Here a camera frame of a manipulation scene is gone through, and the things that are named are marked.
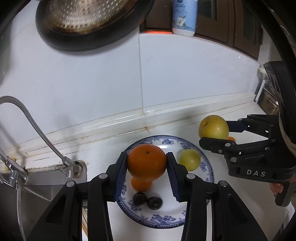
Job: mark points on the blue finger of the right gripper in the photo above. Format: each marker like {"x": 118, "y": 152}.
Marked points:
{"x": 238, "y": 126}

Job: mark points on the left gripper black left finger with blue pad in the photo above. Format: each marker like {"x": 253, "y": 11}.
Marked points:
{"x": 120, "y": 178}

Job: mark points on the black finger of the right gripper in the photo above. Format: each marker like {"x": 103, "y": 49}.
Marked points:
{"x": 223, "y": 147}

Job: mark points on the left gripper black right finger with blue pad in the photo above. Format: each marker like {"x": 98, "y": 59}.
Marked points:
{"x": 231, "y": 219}

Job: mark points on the large yellow-green pear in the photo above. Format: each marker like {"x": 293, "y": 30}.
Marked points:
{"x": 214, "y": 126}

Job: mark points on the green apple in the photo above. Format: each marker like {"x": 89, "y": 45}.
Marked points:
{"x": 190, "y": 158}

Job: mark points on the dark plum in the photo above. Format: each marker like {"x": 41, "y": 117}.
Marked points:
{"x": 139, "y": 198}
{"x": 154, "y": 203}

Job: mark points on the large orange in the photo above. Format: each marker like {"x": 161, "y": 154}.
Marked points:
{"x": 146, "y": 162}

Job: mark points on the small orange mandarin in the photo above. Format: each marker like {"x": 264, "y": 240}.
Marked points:
{"x": 140, "y": 186}

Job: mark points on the person's right hand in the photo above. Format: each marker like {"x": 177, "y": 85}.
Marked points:
{"x": 276, "y": 188}

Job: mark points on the small orange behind gripper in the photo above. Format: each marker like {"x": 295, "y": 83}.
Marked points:
{"x": 231, "y": 138}

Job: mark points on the blue white porcelain plate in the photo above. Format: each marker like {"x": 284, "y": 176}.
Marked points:
{"x": 172, "y": 213}

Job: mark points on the steel cooking pot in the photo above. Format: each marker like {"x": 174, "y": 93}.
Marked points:
{"x": 268, "y": 103}

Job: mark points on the stainless steel sink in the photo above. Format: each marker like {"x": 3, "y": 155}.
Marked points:
{"x": 43, "y": 203}

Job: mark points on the dark wooden cabinet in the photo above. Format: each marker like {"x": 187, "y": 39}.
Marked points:
{"x": 229, "y": 23}

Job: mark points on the blue white bottle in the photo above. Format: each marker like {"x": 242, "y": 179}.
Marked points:
{"x": 184, "y": 17}

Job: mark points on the black frying pan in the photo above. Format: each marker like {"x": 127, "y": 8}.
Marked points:
{"x": 86, "y": 25}

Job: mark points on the white knife handle lower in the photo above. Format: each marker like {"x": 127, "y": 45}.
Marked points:
{"x": 262, "y": 70}

